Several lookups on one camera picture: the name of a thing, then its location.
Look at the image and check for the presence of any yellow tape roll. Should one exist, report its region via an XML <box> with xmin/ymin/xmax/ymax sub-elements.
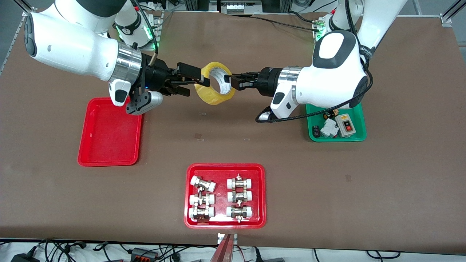
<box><xmin>194</xmin><ymin>61</ymin><xmax>236</xmax><ymax>106</ymax></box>

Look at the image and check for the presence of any empty red plastic tray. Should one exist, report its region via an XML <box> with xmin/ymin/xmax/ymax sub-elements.
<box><xmin>77</xmin><ymin>96</ymin><xmax>144</xmax><ymax>167</ymax></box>

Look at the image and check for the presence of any red tray holding fittings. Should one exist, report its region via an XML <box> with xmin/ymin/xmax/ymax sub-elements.
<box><xmin>184</xmin><ymin>163</ymin><xmax>266</xmax><ymax>229</ymax></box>

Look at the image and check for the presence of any green plastic tray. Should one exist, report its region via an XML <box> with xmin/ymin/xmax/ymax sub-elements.
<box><xmin>305</xmin><ymin>103</ymin><xmax>367</xmax><ymax>143</ymax></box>

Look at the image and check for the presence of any white terminal block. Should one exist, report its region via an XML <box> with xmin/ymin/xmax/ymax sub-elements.
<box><xmin>225</xmin><ymin>0</ymin><xmax>263</xmax><ymax>15</ymax></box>

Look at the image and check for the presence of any white circuit breaker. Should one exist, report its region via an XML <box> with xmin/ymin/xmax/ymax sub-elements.
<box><xmin>320</xmin><ymin>119</ymin><xmax>340</xmax><ymax>139</ymax></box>

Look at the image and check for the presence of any metal fitting with white caps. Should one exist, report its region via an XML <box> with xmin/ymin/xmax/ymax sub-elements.
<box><xmin>190</xmin><ymin>175</ymin><xmax>217</xmax><ymax>192</ymax></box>
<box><xmin>189</xmin><ymin>193</ymin><xmax>216</xmax><ymax>207</ymax></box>
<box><xmin>227</xmin><ymin>189</ymin><xmax>253</xmax><ymax>203</ymax></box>
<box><xmin>227</xmin><ymin>174</ymin><xmax>254</xmax><ymax>190</ymax></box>
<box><xmin>188</xmin><ymin>206</ymin><xmax>216</xmax><ymax>222</ymax></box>
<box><xmin>226</xmin><ymin>205</ymin><xmax>254</xmax><ymax>223</ymax></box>

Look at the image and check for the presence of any dark box with orange connectors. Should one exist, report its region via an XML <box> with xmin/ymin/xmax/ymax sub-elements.
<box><xmin>130</xmin><ymin>247</ymin><xmax>159</xmax><ymax>261</ymax></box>

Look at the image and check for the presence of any black power adapter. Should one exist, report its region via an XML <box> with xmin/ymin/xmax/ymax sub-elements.
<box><xmin>10</xmin><ymin>252</ymin><xmax>39</xmax><ymax>262</ymax></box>

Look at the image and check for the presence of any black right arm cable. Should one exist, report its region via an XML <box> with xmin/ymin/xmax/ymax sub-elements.
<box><xmin>130</xmin><ymin>0</ymin><xmax>161</xmax><ymax>68</ymax></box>

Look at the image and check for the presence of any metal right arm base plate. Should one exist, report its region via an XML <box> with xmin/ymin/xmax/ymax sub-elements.
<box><xmin>144</xmin><ymin>10</ymin><xmax>163</xmax><ymax>51</ymax></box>

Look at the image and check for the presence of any long black table cable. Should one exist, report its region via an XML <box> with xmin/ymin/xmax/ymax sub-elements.
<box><xmin>250</xmin><ymin>16</ymin><xmax>321</xmax><ymax>32</ymax></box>

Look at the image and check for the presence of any short black table cable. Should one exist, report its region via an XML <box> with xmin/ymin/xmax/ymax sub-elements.
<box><xmin>287</xmin><ymin>11</ymin><xmax>318</xmax><ymax>24</ymax></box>

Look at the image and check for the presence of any grey on-off switch box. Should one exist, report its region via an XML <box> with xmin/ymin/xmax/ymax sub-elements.
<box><xmin>335</xmin><ymin>114</ymin><xmax>356</xmax><ymax>138</ymax></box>

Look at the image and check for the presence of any small silver bracket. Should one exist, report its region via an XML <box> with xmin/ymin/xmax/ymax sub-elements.
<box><xmin>217</xmin><ymin>233</ymin><xmax>238</xmax><ymax>245</ymax></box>

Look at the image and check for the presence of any red camera stand bar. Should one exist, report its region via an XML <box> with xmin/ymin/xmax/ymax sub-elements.
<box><xmin>209</xmin><ymin>234</ymin><xmax>234</xmax><ymax>262</ymax></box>

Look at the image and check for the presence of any aluminium frame rail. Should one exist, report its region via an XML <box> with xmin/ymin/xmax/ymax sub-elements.
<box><xmin>440</xmin><ymin>0</ymin><xmax>466</xmax><ymax>27</ymax></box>

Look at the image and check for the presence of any tangled black floor cable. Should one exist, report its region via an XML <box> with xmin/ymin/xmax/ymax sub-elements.
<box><xmin>36</xmin><ymin>238</ymin><xmax>88</xmax><ymax>262</ymax></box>

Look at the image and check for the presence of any black floor cable loop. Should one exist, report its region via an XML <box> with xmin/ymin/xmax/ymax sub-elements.
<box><xmin>365</xmin><ymin>250</ymin><xmax>402</xmax><ymax>259</ymax></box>

